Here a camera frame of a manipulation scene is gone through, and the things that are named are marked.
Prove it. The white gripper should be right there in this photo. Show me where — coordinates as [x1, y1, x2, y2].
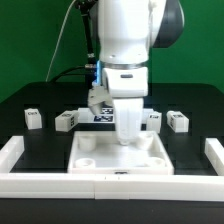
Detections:
[102, 67, 148, 146]

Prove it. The white square tabletop tray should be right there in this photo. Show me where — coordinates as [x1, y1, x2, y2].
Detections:
[67, 131, 174, 175]

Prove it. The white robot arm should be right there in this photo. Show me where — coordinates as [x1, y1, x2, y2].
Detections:
[88, 0, 184, 145]

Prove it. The white fiducial marker sheet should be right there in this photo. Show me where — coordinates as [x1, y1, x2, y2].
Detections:
[77, 106, 155, 125]

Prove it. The white U-shaped obstacle fence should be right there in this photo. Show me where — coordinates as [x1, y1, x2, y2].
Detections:
[0, 136, 224, 202]

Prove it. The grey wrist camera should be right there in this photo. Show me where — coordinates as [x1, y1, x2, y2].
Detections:
[88, 86, 112, 115]

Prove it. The black cable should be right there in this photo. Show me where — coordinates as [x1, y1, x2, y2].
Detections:
[49, 65, 96, 83]

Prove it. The white cable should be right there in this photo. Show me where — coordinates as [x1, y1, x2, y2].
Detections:
[45, 0, 78, 83]

